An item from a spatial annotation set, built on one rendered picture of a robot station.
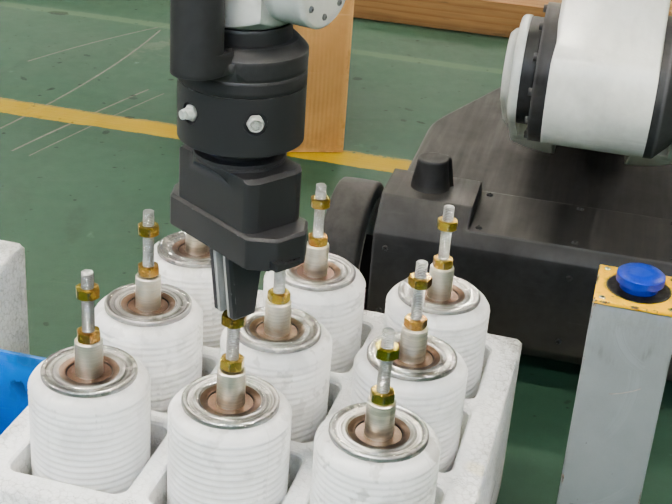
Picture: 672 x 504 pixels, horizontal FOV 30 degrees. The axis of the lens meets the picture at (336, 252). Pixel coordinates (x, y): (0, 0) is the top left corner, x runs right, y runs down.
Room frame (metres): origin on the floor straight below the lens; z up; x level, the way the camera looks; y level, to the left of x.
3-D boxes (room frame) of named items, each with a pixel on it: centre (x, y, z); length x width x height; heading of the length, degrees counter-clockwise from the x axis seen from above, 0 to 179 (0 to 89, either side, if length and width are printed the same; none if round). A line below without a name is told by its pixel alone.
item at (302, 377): (0.93, 0.05, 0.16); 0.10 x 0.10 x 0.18
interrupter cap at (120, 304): (0.96, 0.16, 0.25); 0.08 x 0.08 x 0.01
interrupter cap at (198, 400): (0.82, 0.07, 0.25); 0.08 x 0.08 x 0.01
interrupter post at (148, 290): (0.96, 0.16, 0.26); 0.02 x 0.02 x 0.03
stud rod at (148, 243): (0.96, 0.16, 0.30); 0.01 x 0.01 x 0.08
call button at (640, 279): (0.94, -0.25, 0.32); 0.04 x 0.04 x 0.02
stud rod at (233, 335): (0.82, 0.07, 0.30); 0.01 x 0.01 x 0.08
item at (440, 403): (0.90, -0.07, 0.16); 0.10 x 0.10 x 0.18
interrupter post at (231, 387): (0.82, 0.07, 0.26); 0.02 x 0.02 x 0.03
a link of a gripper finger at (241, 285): (0.81, 0.06, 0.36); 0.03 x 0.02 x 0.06; 134
